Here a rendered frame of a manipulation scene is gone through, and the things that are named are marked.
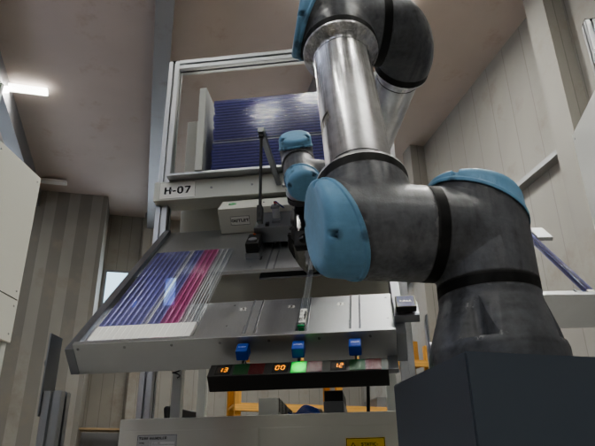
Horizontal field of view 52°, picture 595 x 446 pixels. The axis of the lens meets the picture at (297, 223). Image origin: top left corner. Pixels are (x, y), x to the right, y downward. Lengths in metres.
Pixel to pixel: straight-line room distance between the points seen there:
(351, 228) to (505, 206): 0.18
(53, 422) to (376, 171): 0.90
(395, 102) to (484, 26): 7.13
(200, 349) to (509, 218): 0.74
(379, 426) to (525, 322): 0.88
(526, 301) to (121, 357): 0.88
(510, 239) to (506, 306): 0.08
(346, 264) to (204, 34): 7.41
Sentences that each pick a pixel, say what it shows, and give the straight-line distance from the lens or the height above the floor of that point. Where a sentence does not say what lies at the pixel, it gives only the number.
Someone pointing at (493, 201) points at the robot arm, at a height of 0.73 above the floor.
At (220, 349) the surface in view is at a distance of 1.26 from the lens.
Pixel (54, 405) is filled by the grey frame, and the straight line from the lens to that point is 1.37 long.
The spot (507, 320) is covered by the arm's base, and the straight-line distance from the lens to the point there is 0.66.
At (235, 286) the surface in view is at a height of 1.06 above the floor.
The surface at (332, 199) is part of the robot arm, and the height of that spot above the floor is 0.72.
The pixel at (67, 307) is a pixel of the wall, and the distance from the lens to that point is 11.27.
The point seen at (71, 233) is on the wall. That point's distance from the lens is 11.74.
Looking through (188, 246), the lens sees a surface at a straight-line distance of 1.83.
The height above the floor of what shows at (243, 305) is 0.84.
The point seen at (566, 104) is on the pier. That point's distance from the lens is 6.76.
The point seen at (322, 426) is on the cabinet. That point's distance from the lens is 1.51.
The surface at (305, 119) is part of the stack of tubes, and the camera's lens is 2.00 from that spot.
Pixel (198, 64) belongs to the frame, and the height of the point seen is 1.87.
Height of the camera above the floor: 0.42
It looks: 25 degrees up
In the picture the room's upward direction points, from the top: 1 degrees counter-clockwise
